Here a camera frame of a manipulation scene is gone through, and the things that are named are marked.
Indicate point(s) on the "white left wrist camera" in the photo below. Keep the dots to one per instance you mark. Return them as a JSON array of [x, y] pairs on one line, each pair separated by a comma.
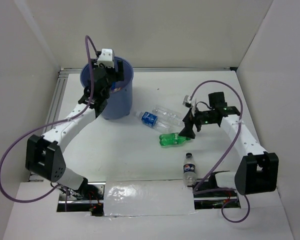
[[106, 58]]

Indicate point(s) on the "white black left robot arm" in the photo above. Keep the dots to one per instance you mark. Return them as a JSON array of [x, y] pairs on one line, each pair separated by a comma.
[[44, 154]]

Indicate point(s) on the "orange plastic bottle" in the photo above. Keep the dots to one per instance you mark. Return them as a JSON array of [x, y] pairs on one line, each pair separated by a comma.
[[117, 89]]

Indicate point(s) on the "blue plastic bin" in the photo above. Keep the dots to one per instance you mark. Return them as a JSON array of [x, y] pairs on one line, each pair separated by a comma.
[[119, 103]]

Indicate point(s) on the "crushed bottle blue label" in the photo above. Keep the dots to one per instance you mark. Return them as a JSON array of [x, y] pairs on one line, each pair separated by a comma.
[[113, 88]]

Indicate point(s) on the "small pepsi bottle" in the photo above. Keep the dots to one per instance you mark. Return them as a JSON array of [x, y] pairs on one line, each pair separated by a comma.
[[189, 170]]

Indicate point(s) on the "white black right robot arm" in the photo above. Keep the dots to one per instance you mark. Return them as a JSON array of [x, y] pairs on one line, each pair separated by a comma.
[[257, 171]]

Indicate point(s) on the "clear bottle white cap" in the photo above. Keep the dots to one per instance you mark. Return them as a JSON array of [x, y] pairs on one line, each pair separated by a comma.
[[168, 115]]

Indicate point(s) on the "blue label water bottle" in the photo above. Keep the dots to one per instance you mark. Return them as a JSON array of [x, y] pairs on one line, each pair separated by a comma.
[[154, 122]]

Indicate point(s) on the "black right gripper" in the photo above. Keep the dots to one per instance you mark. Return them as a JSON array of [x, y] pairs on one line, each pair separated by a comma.
[[187, 131]]

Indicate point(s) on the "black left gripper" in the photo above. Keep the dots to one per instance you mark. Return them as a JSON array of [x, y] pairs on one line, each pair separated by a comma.
[[120, 73]]

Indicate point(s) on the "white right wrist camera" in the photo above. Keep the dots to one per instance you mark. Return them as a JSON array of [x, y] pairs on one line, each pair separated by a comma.
[[190, 103]]

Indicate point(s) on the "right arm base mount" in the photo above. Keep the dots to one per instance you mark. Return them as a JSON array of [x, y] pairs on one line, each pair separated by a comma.
[[215, 199]]

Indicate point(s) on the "green plastic bottle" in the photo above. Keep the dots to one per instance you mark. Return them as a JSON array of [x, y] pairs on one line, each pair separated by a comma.
[[172, 139]]

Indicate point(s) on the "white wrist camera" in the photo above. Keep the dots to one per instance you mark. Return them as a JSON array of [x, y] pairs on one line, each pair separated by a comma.
[[106, 58], [190, 103]]

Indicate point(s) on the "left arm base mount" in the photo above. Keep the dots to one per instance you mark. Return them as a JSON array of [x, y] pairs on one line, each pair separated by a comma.
[[92, 203]]

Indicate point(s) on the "white taped cover sheet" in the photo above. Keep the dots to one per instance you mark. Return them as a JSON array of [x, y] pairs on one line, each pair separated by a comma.
[[147, 198]]

